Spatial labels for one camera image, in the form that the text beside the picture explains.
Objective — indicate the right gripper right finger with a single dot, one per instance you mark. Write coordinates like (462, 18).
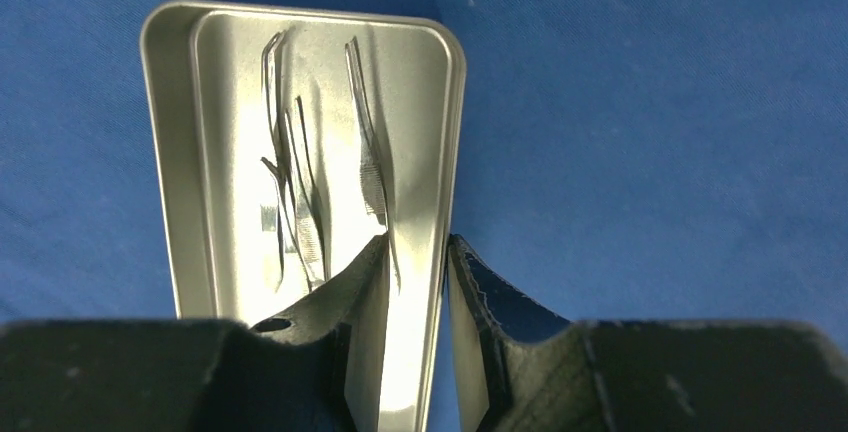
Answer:
(521, 367)

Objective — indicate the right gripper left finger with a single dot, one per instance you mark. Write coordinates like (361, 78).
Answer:
(314, 366)

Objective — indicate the metal instrument tray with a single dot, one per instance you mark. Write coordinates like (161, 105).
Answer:
(202, 68)

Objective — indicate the blue surgical drape cloth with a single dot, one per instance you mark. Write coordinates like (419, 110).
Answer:
(618, 157)

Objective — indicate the curved steel tweezers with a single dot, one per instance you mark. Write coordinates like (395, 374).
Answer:
(297, 219)

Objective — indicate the steel forceps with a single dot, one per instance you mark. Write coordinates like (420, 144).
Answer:
(371, 177)

